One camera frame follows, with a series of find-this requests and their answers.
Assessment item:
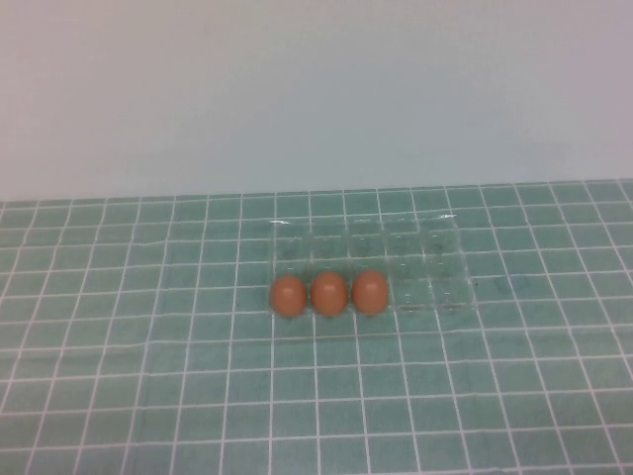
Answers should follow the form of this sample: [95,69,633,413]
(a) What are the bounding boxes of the brown egg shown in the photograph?
[310,270,349,317]
[351,269,390,316]
[269,275,308,318]

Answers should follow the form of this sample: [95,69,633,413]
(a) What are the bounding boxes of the green checked tablecloth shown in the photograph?
[0,180,633,475]

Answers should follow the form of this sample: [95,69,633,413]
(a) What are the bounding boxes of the clear plastic egg tray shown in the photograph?
[266,212,480,321]

